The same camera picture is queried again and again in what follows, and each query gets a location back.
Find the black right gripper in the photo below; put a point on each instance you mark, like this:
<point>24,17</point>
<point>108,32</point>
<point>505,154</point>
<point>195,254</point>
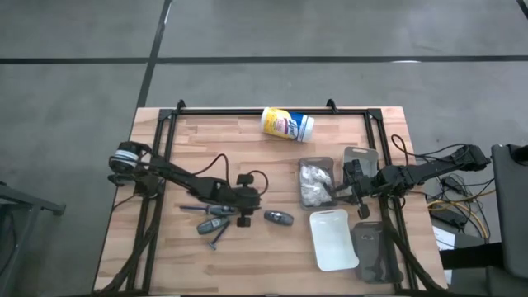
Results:
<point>363,189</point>

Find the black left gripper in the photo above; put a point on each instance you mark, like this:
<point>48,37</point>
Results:
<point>245,200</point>

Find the clear bag white cotton pads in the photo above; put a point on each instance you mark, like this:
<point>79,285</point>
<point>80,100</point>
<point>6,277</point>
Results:
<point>315,199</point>
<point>321,187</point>

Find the grey pouch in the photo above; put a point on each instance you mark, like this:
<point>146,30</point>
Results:
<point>212,226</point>

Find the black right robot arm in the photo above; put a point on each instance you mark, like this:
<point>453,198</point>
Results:
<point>420,171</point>

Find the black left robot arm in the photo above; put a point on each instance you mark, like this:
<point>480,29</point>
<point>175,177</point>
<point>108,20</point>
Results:
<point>194,185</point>

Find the smoky translucent plastic tray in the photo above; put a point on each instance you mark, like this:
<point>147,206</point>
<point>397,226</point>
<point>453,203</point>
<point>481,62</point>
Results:
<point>315,161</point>

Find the white plastic tray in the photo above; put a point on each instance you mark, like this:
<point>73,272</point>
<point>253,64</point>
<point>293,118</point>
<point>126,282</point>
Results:
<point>333,241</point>

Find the dark gray plastic tray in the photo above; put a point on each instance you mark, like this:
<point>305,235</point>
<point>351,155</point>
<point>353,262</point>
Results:
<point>373,251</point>

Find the yellow disinfecting wipes canister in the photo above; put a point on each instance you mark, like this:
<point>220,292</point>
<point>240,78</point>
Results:
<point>284,123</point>

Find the black power brick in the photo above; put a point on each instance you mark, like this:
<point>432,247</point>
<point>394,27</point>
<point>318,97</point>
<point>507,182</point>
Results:
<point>449,217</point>

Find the gray metal stand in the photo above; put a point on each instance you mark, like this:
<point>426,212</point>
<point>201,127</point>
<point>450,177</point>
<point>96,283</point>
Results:
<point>24,198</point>

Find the black aluminium table frame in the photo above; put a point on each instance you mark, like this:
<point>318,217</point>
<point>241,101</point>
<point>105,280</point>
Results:
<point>268,111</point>

